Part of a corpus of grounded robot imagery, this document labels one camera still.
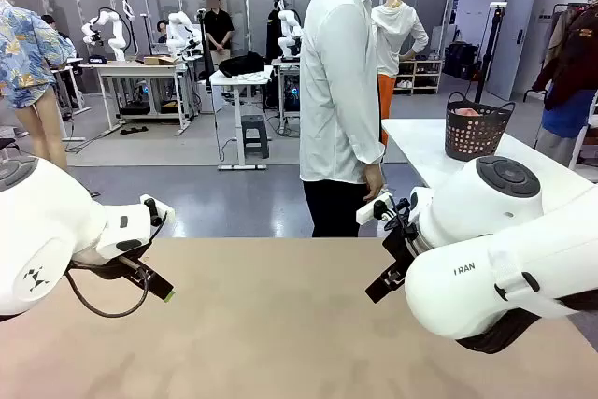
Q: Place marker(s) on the grey plastic stool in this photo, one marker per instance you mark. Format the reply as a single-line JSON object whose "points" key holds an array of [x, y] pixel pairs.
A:
{"points": [[254, 121]]}

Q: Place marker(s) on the person in white shirt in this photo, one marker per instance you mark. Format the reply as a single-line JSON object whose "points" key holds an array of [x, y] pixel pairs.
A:
{"points": [[327, 90]]}

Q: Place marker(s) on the low shoe shelf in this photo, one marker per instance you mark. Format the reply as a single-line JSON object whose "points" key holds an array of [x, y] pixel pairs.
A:
{"points": [[420, 62]]}

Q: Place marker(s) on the black tripod stand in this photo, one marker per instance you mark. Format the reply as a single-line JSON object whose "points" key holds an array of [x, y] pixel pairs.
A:
{"points": [[488, 53]]}

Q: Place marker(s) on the blue hanging garment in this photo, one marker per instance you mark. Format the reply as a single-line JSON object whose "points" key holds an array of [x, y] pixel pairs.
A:
{"points": [[567, 118]]}

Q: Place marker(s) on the mannequin in floral shirt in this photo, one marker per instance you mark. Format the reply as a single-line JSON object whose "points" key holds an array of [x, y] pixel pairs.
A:
{"points": [[23, 53]]}

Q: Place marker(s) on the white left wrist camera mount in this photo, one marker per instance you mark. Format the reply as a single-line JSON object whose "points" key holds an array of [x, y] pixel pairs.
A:
{"points": [[166, 212]]}

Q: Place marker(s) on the black suitcase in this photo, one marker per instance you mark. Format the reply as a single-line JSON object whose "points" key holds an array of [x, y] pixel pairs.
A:
{"points": [[460, 60]]}

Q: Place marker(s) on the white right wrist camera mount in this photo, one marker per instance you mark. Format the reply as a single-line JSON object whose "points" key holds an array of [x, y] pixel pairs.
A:
{"points": [[368, 213]]}

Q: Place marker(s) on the grey open door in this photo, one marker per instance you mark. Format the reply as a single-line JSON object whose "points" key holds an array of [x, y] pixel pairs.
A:
{"points": [[516, 44]]}

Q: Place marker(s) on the white side table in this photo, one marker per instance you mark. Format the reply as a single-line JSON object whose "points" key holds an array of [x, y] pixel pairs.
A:
{"points": [[411, 137]]}

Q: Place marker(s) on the flat cardboard box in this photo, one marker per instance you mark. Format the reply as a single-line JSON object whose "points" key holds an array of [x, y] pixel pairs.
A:
{"points": [[159, 61]]}

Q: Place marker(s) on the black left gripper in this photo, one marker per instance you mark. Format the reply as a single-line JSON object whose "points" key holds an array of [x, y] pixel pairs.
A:
{"points": [[109, 270]]}

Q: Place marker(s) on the white frame workbench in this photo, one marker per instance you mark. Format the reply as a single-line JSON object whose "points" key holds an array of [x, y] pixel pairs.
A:
{"points": [[135, 66]]}

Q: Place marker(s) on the mannequin in white hoodie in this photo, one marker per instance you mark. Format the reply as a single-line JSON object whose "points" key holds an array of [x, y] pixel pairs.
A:
{"points": [[397, 34]]}

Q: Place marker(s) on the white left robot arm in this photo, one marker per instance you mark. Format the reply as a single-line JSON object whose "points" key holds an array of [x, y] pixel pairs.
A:
{"points": [[46, 231]]}

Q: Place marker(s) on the white standing desk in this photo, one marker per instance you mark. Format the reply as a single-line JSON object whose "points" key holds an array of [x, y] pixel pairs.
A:
{"points": [[233, 81]]}

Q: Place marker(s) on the brown hanging jacket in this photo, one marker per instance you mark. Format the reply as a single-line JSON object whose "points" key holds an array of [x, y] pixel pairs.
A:
{"points": [[574, 58]]}

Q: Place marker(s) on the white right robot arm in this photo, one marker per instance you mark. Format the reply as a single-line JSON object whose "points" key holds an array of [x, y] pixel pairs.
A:
{"points": [[467, 240]]}

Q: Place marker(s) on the pink towel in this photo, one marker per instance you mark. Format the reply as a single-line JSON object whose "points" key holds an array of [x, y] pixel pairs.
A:
{"points": [[469, 112]]}

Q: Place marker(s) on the black hanging garment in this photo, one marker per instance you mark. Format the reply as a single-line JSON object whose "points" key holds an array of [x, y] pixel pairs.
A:
{"points": [[273, 39]]}

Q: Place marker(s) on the bystander in black shirt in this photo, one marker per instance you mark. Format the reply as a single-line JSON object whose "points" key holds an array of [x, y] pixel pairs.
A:
{"points": [[218, 30]]}

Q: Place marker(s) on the seated background person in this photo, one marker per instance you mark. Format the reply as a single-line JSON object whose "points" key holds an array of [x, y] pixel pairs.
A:
{"points": [[162, 27]]}

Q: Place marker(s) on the person's right forearm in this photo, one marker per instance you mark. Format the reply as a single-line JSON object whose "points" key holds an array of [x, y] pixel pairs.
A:
{"points": [[366, 142]]}

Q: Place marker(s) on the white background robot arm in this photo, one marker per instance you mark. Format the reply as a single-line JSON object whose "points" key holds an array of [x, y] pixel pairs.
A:
{"points": [[119, 46], [180, 32], [289, 41]]}

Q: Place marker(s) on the dark perforated laundry basket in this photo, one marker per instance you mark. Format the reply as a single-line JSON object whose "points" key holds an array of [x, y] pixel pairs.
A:
{"points": [[472, 137]]}

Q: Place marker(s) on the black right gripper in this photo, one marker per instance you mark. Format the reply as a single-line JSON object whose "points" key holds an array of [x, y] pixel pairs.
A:
{"points": [[401, 245]]}

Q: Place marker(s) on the black bag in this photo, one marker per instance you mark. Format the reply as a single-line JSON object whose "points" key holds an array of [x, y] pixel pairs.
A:
{"points": [[243, 65]]}

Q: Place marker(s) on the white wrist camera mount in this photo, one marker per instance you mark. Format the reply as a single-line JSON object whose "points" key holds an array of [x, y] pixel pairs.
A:
{"points": [[166, 212], [368, 213]]}

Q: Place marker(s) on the person's right hand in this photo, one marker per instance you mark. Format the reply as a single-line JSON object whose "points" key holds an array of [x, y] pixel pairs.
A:
{"points": [[375, 179]]}

